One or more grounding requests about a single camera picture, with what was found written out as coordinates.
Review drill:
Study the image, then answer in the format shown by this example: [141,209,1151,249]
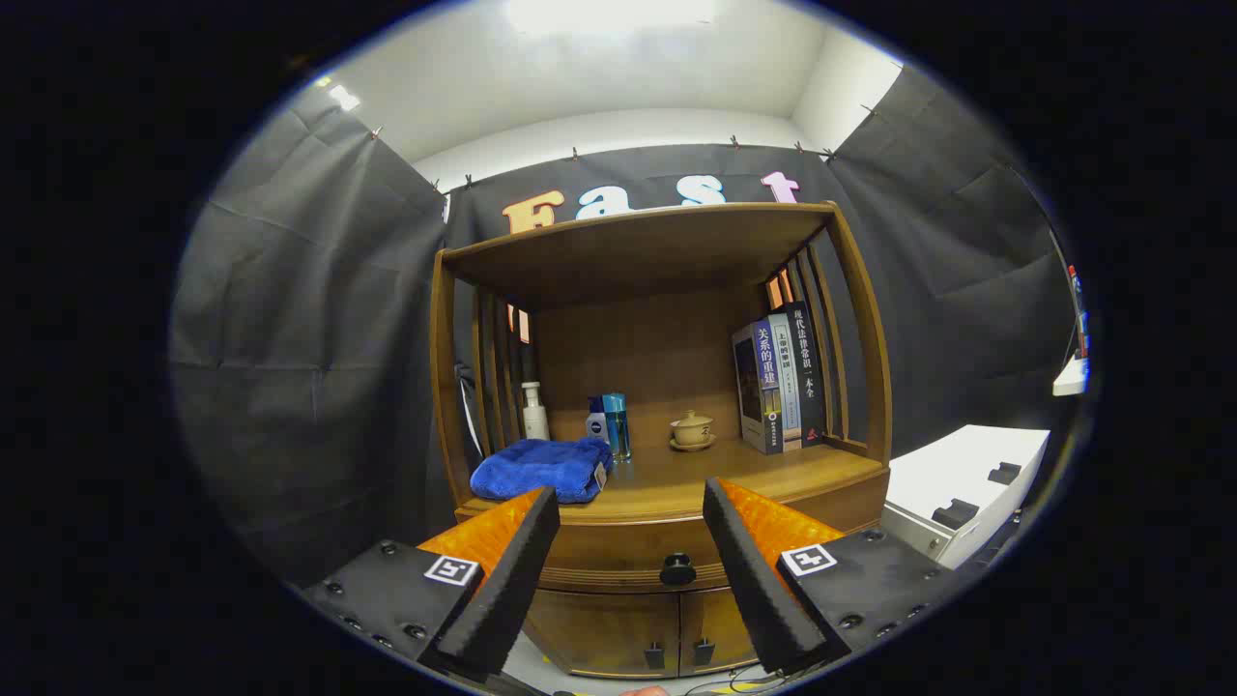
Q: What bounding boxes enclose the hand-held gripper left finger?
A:
[302,486,561,678]

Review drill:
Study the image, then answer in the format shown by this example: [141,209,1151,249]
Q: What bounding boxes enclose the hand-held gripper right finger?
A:
[702,477,960,676]

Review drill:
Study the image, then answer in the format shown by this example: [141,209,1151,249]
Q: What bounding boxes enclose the wooden drawer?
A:
[530,471,891,593]

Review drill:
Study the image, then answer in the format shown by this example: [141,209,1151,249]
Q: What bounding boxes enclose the wooden cabinet door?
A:
[527,588,682,678]
[679,585,760,676]

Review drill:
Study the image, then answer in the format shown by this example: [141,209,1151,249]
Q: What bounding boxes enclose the wooden countertop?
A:
[454,440,888,528]

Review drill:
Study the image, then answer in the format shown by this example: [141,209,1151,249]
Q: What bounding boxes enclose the wooden cabinet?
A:
[430,201,893,680]

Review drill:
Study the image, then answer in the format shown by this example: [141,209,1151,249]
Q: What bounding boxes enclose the blue folded towel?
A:
[470,437,614,505]

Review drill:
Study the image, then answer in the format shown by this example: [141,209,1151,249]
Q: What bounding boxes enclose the white pump bottle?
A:
[521,381,551,442]

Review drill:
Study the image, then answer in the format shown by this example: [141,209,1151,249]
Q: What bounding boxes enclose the clear blue bottle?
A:
[602,393,632,462]

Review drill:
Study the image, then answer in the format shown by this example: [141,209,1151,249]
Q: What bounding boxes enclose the dark blue cover book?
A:
[732,322,786,455]

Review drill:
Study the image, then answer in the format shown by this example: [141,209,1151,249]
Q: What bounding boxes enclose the pale grey spine book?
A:
[768,311,803,451]

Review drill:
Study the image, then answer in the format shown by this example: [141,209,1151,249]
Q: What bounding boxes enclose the white box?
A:
[881,425,1051,569]

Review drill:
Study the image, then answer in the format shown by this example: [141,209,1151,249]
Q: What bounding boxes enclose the black spine book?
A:
[781,301,828,448]

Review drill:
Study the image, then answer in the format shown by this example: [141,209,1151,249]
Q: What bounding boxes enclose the black backdrop cloth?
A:
[169,63,1079,586]

